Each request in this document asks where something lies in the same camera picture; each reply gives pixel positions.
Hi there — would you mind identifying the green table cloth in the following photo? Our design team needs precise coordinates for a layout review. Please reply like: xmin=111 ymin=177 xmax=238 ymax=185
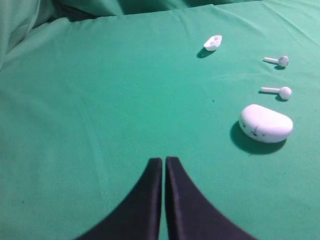
xmin=0 ymin=0 xmax=320 ymax=240

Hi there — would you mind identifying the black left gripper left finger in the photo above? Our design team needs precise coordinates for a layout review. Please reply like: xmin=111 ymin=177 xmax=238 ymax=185
xmin=77 ymin=157 xmax=163 ymax=240

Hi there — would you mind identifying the white earbud charging case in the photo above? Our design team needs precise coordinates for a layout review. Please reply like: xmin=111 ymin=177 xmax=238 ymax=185
xmin=238 ymin=104 xmax=294 ymax=144

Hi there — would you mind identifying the white bluetooth earbud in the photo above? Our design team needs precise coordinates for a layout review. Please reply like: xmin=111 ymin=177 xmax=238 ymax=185
xmin=260 ymin=86 xmax=292 ymax=100
xmin=263 ymin=55 xmax=289 ymax=67

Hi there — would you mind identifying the white earbud case lid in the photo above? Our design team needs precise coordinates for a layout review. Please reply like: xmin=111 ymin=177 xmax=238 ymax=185
xmin=203 ymin=34 xmax=223 ymax=52

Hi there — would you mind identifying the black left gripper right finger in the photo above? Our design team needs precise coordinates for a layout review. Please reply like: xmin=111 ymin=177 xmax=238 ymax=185
xmin=164 ymin=156 xmax=255 ymax=240

